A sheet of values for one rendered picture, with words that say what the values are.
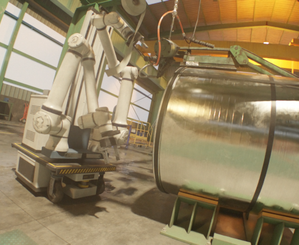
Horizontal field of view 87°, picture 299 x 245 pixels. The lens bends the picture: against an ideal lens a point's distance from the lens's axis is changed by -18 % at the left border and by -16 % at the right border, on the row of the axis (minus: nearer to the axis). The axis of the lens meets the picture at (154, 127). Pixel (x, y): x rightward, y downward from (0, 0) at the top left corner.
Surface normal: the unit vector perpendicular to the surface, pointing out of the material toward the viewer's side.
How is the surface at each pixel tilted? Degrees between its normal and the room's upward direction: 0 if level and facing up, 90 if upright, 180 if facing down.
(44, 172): 90
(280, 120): 77
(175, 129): 93
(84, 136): 90
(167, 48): 115
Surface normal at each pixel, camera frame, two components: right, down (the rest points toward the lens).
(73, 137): 0.86, 0.15
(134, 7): 0.66, 0.09
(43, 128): -0.04, 0.11
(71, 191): -0.48, -0.13
